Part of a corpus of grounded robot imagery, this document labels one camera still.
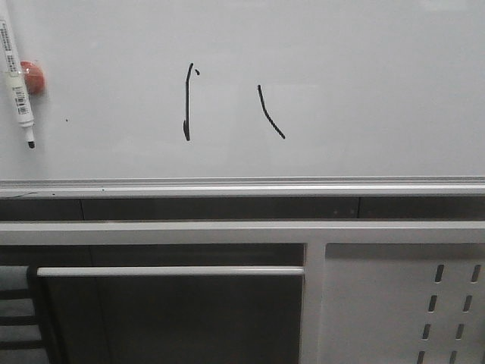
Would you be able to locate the white marker with black cap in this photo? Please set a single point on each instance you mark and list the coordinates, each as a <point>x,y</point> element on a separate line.
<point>14,78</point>

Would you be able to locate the red round magnet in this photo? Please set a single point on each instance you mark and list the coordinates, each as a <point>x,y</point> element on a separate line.
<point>33,77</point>

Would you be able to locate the white whiteboard with aluminium frame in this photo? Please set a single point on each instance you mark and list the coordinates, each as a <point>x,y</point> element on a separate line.
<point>249,98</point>

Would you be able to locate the white metal stand frame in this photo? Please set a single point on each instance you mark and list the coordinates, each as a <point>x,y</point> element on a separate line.
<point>375,291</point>

